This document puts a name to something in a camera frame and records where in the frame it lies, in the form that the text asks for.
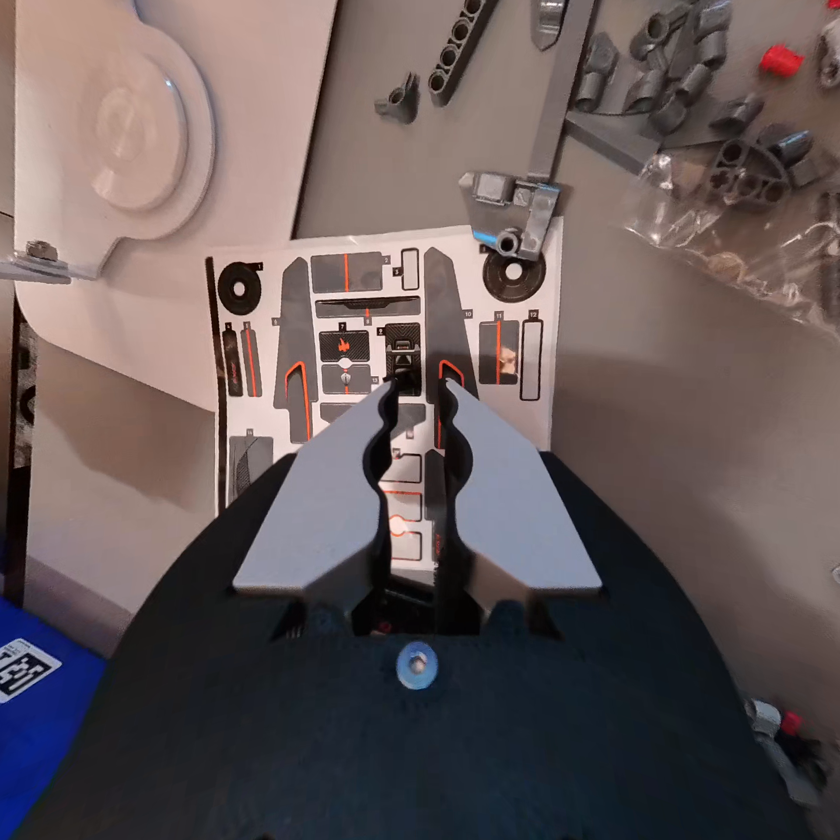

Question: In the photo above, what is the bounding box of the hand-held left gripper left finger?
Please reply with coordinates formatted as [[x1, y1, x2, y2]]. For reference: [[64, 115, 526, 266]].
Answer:
[[230, 379, 401, 635]]

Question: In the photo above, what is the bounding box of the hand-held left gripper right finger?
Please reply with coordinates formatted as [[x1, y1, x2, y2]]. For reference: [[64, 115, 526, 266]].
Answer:
[[433, 378, 604, 635]]

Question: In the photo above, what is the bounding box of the lego sticker sheet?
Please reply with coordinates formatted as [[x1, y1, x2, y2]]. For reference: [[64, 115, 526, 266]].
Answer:
[[205, 217, 565, 521]]

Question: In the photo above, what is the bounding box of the small grey lego subassembly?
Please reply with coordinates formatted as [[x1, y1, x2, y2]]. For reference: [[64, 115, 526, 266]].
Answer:
[[743, 697, 829, 809]]

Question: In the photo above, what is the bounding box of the dark grey curved lego beam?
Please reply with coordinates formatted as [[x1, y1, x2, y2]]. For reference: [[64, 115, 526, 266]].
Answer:
[[712, 134, 818, 212]]

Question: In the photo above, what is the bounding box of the long grey lego strip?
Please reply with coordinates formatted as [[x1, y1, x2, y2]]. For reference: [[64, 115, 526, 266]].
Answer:
[[528, 0, 597, 188]]

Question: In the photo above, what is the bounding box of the long dark grey lego beam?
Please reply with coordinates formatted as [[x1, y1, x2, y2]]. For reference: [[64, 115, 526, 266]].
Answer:
[[428, 0, 501, 109]]

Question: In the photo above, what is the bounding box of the small clear plastic bag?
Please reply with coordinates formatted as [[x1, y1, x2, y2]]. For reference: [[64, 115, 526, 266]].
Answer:
[[620, 150, 840, 342]]

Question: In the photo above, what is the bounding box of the blue bin with tag label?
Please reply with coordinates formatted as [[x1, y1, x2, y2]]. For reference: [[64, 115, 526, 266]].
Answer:
[[0, 538, 109, 824]]

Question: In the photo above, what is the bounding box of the small grey angle connector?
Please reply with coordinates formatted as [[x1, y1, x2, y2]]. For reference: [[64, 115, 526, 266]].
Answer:
[[374, 71, 421, 126]]

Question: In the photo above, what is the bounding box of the pile of dark grey connectors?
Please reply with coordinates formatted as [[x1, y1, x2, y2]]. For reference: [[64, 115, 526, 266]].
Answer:
[[574, 0, 765, 139]]

